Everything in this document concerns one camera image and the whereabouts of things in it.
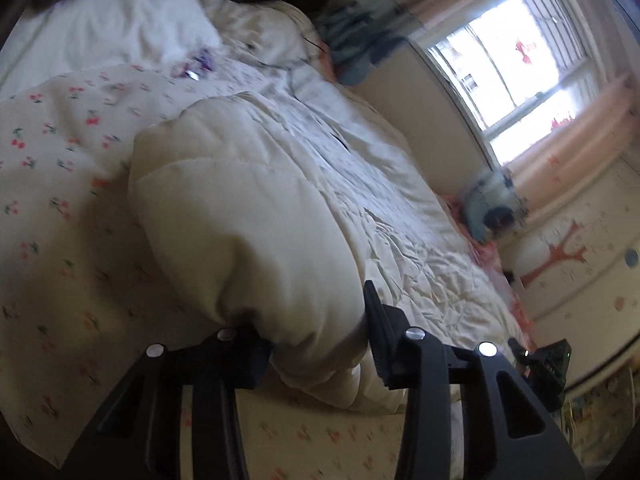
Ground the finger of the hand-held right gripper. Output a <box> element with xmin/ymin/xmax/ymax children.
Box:
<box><xmin>507</xmin><ymin>338</ymin><xmax>532</xmax><ymax>369</ymax></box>

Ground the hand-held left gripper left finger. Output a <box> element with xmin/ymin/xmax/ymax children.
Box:
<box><xmin>65</xmin><ymin>327</ymin><xmax>274</xmax><ymax>480</ymax></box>

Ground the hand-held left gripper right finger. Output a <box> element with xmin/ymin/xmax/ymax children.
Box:
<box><xmin>364</xmin><ymin>280</ymin><xmax>586</xmax><ymax>480</ymax></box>

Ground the colourful play mat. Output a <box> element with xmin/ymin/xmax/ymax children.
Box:
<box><xmin>560</xmin><ymin>370</ymin><xmax>637</xmax><ymax>467</ymax></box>

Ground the pink blanket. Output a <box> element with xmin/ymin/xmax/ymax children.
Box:
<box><xmin>440</xmin><ymin>192</ymin><xmax>537</xmax><ymax>342</ymax></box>

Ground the pink curtain with blue hem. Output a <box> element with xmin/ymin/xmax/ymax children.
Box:
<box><xmin>320</xmin><ymin>0</ymin><xmax>576</xmax><ymax>87</ymax></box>
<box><xmin>460</xmin><ymin>75</ymin><xmax>640</xmax><ymax>242</ymax></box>

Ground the floral print bed sheet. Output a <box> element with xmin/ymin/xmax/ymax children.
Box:
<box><xmin>0</xmin><ymin>57</ymin><xmax>566</xmax><ymax>480</ymax></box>

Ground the window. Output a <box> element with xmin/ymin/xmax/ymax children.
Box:
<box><xmin>425</xmin><ymin>0</ymin><xmax>597</xmax><ymax>171</ymax></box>

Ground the shiny purple hair accessory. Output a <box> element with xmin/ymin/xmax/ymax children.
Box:
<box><xmin>172</xmin><ymin>49</ymin><xmax>217</xmax><ymax>82</ymax></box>

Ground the white duvet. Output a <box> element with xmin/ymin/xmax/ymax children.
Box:
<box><xmin>200</xmin><ymin>0</ymin><xmax>351</xmax><ymax>111</ymax></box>

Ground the white fluffy blanket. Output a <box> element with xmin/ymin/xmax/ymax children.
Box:
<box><xmin>0</xmin><ymin>0</ymin><xmax>224</xmax><ymax>92</ymax></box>

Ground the pink tree wall sticker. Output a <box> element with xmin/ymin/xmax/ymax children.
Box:
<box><xmin>522</xmin><ymin>220</ymin><xmax>589</xmax><ymax>287</ymax></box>

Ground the black cable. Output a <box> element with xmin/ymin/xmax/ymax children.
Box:
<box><xmin>260</xmin><ymin>15</ymin><xmax>351</xmax><ymax>152</ymax></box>

